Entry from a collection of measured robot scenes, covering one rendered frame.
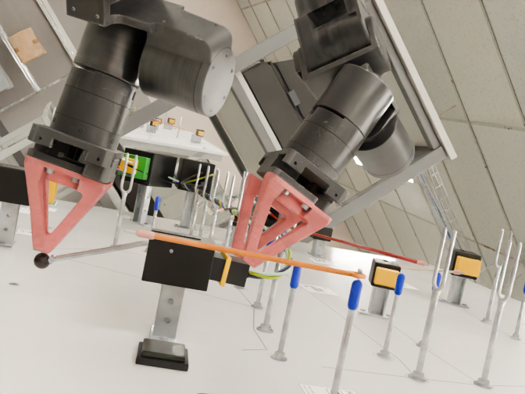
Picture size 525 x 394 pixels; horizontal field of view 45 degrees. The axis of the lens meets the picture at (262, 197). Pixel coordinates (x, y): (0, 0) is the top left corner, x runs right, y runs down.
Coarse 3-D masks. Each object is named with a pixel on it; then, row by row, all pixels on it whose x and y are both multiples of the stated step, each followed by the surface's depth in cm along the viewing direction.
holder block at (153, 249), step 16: (160, 240) 53; (192, 240) 54; (208, 240) 56; (160, 256) 53; (176, 256) 53; (192, 256) 53; (208, 256) 53; (144, 272) 53; (160, 272) 53; (176, 272) 53; (192, 272) 53; (208, 272) 53; (192, 288) 53
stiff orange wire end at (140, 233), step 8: (136, 232) 43; (144, 232) 43; (152, 232) 44; (168, 240) 44; (176, 240) 44; (184, 240) 44; (208, 248) 44; (216, 248) 44; (224, 248) 44; (248, 256) 44; (256, 256) 44; (264, 256) 44; (272, 256) 44; (288, 264) 44; (296, 264) 44; (304, 264) 44; (312, 264) 44; (328, 272) 44; (336, 272) 44; (344, 272) 44; (352, 272) 45
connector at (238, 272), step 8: (216, 256) 54; (232, 256) 57; (216, 264) 54; (224, 264) 54; (232, 264) 54; (240, 264) 55; (216, 272) 54; (232, 272) 54; (240, 272) 55; (248, 272) 55; (216, 280) 54; (232, 280) 55; (240, 280) 55
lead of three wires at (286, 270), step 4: (288, 248) 63; (284, 252) 63; (288, 252) 62; (288, 256) 61; (284, 268) 59; (288, 268) 59; (252, 272) 56; (256, 272) 57; (260, 272) 57; (264, 272) 57; (276, 272) 58; (280, 272) 58; (284, 272) 58; (288, 272) 59; (252, 276) 56; (256, 276) 56; (260, 276) 56; (264, 276) 57; (268, 276) 57; (272, 276) 57; (276, 276) 57; (280, 276) 58
